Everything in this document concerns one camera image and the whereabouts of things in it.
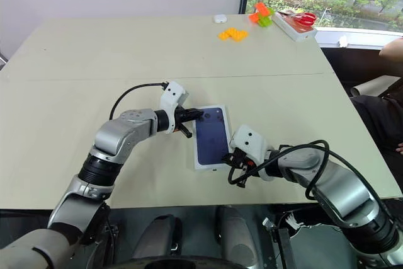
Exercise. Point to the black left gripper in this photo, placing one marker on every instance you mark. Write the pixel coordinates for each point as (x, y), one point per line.
(180, 119)

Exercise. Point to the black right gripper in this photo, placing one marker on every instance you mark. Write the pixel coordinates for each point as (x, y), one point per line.
(242, 160)

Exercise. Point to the person's bare forearm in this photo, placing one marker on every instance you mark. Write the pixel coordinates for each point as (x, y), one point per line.
(393, 49)

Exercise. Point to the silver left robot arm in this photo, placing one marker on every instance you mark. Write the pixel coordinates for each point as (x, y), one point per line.
(122, 133)

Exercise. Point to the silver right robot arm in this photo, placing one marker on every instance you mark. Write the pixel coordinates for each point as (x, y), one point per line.
(346, 193)

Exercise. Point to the flat white box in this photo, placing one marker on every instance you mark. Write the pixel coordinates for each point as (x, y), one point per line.
(296, 31)

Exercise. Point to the person's hand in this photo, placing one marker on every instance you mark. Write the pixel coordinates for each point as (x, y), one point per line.
(400, 149)

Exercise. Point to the grey rounded shape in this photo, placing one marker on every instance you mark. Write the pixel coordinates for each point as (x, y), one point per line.
(236, 237)

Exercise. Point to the dark rounded shape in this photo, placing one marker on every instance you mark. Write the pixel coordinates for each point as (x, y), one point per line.
(157, 237)

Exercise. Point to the white earbuds case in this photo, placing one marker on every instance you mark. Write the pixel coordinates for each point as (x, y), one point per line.
(220, 18)

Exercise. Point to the small orange toy brick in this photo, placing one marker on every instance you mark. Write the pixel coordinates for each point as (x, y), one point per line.
(253, 18)

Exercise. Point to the green toy brick cluster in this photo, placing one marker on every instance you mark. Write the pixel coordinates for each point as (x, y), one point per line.
(265, 21)

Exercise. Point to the person's black clothed body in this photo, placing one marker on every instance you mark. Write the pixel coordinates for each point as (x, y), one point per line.
(381, 117)

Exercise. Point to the red scissors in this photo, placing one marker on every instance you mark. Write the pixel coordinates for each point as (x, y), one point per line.
(307, 18)

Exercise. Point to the brown cardboard tube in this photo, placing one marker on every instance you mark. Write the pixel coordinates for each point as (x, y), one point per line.
(371, 88)

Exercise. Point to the small white sill object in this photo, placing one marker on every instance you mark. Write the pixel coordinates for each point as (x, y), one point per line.
(342, 41)

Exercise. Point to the white window sill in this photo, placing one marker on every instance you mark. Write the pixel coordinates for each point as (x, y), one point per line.
(368, 38)

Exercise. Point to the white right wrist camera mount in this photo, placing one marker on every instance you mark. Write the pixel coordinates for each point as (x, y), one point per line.
(250, 141)

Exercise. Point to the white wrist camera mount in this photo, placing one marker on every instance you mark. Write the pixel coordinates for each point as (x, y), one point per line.
(171, 95)
(250, 141)

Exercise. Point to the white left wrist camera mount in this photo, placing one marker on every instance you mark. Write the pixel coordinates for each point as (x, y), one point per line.
(171, 95)

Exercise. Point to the black metal bracket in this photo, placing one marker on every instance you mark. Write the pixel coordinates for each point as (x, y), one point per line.
(285, 247)

